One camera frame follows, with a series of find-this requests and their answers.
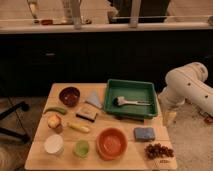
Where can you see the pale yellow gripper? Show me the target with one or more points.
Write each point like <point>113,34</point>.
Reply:
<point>168,117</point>

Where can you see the blue sponge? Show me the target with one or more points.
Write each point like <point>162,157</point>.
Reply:
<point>144,134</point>

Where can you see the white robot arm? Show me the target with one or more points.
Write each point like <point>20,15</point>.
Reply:
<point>185,83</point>

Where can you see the orange bowl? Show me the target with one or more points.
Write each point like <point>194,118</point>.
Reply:
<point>111,144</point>

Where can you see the dark purple bowl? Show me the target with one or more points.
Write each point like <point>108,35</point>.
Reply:
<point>69,96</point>

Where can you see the bunch of dark grapes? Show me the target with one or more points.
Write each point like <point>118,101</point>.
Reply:
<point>158,151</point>

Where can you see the green plastic tray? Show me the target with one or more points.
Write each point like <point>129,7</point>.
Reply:
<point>131,91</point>

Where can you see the grey folded cloth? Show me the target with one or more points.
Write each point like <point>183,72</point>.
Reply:
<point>94,100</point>

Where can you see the small green cup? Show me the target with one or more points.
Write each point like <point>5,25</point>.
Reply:
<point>81,148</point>

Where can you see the green pepper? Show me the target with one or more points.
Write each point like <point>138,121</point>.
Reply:
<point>56,109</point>

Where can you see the yellow red fruit toy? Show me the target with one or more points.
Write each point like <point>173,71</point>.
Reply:
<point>54,122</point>

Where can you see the white cup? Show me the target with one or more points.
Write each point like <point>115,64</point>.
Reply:
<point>54,144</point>

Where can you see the small red dish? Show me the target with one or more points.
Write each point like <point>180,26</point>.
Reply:
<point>47,22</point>

